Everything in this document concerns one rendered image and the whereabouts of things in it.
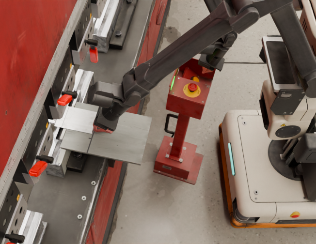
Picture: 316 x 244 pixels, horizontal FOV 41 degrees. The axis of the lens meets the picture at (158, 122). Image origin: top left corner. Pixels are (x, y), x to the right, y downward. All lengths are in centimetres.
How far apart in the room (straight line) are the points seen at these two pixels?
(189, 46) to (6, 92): 48
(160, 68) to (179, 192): 136
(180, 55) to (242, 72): 183
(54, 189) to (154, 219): 98
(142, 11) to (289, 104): 76
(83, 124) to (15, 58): 61
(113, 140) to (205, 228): 110
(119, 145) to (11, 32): 66
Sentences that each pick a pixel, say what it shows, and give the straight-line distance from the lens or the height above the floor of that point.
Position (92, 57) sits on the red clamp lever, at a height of 118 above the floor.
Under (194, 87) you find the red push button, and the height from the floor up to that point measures 81.
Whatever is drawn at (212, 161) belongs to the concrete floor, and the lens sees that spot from 251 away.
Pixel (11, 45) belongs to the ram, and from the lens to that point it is 83.
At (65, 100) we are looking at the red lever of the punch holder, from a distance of 110.
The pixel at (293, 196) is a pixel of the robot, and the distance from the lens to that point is 224.
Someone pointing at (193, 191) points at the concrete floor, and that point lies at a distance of 242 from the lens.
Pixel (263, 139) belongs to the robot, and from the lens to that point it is 233.
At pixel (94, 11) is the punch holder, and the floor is 122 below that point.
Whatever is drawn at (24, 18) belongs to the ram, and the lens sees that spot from 87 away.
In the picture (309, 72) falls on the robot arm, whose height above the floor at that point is 129.
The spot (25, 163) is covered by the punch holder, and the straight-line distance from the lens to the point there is 103.
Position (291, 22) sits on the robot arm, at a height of 147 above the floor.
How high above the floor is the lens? 221
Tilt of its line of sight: 58 degrees down
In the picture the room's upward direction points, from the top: 8 degrees clockwise
